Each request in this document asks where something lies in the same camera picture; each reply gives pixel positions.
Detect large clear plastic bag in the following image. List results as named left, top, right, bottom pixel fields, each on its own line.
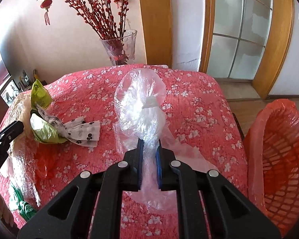
left=7, top=137, right=41, bottom=207

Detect small clear plastic bag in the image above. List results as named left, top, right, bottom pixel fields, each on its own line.
left=113, top=68, right=198, bottom=212

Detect orange lined trash basket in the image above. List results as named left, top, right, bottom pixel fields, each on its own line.
left=243, top=99, right=299, bottom=236

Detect beige crumpled paper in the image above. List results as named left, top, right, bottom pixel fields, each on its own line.
left=5, top=92, right=33, bottom=139

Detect dark green plastic bag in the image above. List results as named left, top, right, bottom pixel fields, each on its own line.
left=10, top=184, right=38, bottom=222

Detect light green plastic bag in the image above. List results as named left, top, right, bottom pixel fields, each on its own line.
left=30, top=79, right=67, bottom=144

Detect orange plastic bag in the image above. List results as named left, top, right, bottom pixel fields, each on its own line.
left=34, top=144, right=63, bottom=180

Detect paw print tissue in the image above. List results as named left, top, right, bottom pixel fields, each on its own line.
left=36, top=104, right=101, bottom=148

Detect red floral tablecloth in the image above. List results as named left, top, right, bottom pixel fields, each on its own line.
left=35, top=65, right=247, bottom=238

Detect small red lantern ornament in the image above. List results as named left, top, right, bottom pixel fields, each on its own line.
left=40, top=0, right=52, bottom=25

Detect glass vase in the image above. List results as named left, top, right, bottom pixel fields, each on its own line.
left=101, top=29, right=137, bottom=66

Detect red berry branches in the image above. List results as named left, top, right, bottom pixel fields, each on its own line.
left=41, top=0, right=134, bottom=41

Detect frosted glass door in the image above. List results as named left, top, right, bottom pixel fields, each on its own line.
left=207, top=0, right=272, bottom=80

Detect yellow tool by wall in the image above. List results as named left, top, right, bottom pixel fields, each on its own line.
left=33, top=69, right=40, bottom=80

